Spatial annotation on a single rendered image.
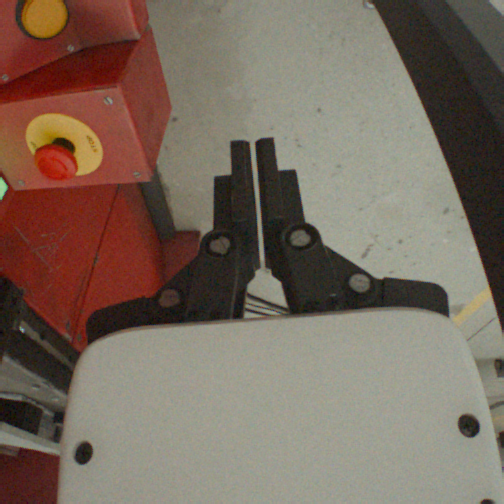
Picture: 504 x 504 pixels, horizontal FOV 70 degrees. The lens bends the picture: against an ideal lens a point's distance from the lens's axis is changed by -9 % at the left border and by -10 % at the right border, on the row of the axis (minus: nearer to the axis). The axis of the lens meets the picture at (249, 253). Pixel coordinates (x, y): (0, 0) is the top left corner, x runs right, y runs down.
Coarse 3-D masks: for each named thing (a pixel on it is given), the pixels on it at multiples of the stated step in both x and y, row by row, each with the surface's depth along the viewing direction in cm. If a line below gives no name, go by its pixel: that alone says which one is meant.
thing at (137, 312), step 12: (132, 300) 12; (144, 300) 12; (96, 312) 11; (108, 312) 11; (120, 312) 11; (132, 312) 11; (144, 312) 11; (96, 324) 11; (108, 324) 11; (120, 324) 11; (132, 324) 11; (144, 324) 11; (156, 324) 11; (96, 336) 11
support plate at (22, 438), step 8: (0, 424) 36; (8, 424) 38; (0, 432) 37; (8, 432) 37; (16, 432) 39; (24, 432) 40; (0, 440) 47; (8, 440) 45; (16, 440) 43; (24, 440) 41; (32, 440) 42; (40, 440) 43; (48, 440) 45; (32, 448) 50; (40, 448) 48; (48, 448) 46; (56, 448) 47
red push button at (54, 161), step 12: (48, 144) 30; (60, 144) 32; (72, 144) 33; (36, 156) 31; (48, 156) 30; (60, 156) 31; (72, 156) 31; (48, 168) 31; (60, 168) 31; (72, 168) 32; (60, 180) 33
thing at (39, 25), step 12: (36, 0) 27; (48, 0) 27; (60, 0) 28; (24, 12) 27; (36, 12) 28; (48, 12) 28; (60, 12) 29; (24, 24) 28; (36, 24) 28; (48, 24) 29; (60, 24) 29; (36, 36) 29; (48, 36) 30
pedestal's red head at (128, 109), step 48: (0, 0) 26; (96, 0) 29; (144, 0) 33; (0, 48) 29; (48, 48) 31; (96, 48) 33; (144, 48) 34; (0, 96) 30; (48, 96) 29; (96, 96) 29; (144, 96) 34; (0, 144) 33; (144, 144) 35
